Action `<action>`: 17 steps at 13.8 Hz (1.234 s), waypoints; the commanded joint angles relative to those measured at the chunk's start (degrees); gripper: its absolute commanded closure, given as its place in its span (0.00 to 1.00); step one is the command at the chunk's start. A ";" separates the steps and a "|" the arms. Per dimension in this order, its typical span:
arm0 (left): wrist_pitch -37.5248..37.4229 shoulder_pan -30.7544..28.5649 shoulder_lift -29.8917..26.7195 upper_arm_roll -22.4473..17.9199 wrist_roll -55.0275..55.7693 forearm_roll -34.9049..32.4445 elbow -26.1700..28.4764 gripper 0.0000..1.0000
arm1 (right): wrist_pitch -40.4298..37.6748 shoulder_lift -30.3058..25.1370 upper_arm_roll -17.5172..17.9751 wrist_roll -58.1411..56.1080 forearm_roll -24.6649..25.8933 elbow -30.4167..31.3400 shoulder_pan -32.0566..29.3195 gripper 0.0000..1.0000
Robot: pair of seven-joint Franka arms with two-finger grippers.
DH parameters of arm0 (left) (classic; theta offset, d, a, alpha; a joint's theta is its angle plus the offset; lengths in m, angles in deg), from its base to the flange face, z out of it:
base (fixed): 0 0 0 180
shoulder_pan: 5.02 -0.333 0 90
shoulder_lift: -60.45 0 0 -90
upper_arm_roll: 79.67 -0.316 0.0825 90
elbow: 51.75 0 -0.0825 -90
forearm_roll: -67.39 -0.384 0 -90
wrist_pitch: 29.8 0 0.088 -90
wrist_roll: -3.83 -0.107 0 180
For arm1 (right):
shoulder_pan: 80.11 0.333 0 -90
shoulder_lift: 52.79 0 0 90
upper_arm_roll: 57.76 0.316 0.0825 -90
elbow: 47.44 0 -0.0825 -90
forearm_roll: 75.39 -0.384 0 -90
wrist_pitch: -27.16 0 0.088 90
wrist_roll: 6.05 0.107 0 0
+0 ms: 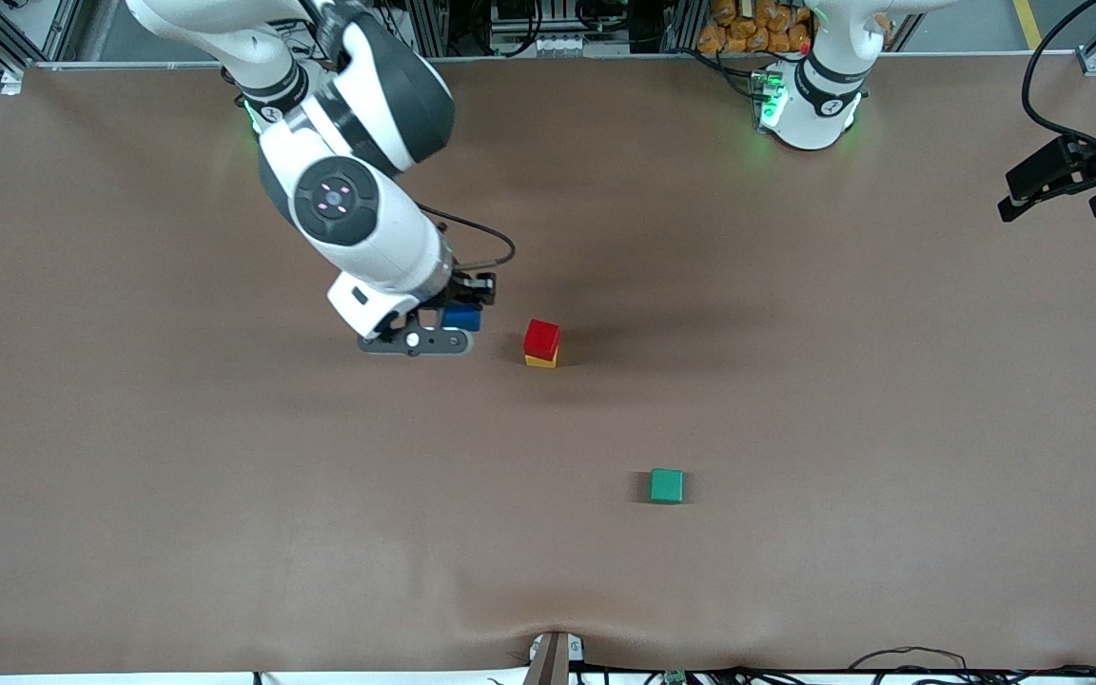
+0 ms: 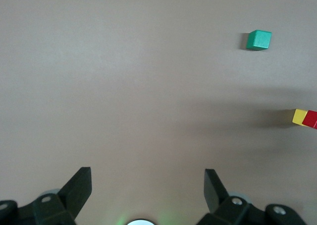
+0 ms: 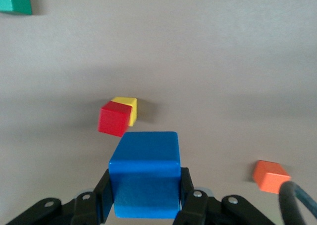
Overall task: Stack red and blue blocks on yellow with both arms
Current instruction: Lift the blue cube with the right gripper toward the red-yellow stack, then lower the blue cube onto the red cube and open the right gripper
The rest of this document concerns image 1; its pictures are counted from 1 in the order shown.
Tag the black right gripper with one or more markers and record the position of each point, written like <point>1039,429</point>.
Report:
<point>465,290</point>

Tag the blue wooden cube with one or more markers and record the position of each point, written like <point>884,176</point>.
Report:
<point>462,319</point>

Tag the red wooden cube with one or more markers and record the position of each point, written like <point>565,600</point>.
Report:
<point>541,338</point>

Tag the yellow wooden cube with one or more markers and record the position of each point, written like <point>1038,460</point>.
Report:
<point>540,362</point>

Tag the brown table mat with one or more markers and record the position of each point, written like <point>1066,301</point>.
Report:
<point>548,533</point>

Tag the green wooden cube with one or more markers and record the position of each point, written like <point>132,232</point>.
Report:
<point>667,485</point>

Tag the white connector block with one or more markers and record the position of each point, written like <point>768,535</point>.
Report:
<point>559,45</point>

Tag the pile of orange bags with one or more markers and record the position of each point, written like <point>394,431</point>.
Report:
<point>748,33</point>

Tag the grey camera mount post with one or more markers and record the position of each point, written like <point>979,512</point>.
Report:
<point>548,661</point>

